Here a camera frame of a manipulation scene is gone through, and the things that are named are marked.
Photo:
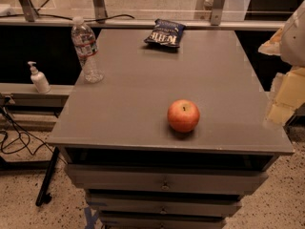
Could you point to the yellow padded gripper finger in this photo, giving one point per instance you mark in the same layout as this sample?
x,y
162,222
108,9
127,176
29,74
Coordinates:
x,y
272,46
287,94

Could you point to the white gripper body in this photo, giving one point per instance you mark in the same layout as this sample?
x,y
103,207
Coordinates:
x,y
294,38

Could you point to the clear plastic water bottle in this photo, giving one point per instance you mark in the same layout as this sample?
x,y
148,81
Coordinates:
x,y
84,41

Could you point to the blue chip bag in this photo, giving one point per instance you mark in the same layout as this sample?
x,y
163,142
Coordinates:
x,y
166,33

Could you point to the white pump dispenser bottle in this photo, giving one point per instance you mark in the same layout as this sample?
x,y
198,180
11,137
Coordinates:
x,y
39,79

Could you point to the red apple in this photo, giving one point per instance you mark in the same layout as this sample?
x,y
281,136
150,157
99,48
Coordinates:
x,y
183,115

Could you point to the black stand leg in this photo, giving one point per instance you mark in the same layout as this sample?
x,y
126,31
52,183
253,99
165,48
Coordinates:
x,y
43,195

